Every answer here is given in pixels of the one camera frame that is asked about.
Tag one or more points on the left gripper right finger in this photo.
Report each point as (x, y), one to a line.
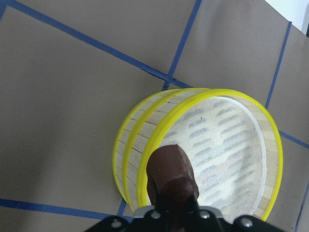
(210, 219)

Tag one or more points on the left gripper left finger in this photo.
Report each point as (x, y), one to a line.
(153, 218)

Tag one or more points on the brown steamed bun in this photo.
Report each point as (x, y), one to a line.
(171, 185)

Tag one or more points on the yellow bamboo steamer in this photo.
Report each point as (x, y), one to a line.
(130, 145)
(231, 140)

